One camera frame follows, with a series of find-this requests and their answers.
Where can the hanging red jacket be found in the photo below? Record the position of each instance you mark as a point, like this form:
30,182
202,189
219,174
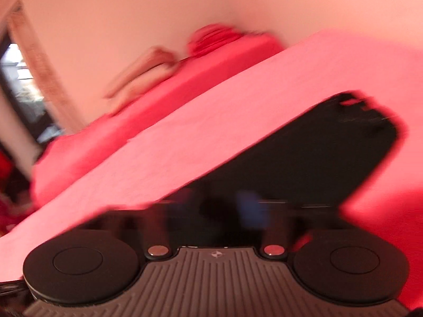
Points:
10,178

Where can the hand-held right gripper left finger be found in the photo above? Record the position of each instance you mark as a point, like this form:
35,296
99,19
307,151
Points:
159,231

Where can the pink patterned curtain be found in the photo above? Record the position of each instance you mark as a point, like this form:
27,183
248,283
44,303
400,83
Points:
39,69

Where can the pink bed blanket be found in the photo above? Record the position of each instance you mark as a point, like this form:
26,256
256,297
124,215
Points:
205,145

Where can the red bed sheet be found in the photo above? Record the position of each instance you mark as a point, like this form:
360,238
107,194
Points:
185,92

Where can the dark framed window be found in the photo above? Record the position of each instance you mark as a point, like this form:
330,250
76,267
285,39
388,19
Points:
23,89

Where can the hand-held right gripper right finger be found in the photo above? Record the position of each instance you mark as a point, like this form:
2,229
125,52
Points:
251,208

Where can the folded red blanket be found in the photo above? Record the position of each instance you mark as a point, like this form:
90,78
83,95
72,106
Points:
213,38

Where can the black pants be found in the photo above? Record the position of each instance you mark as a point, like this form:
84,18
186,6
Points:
317,158

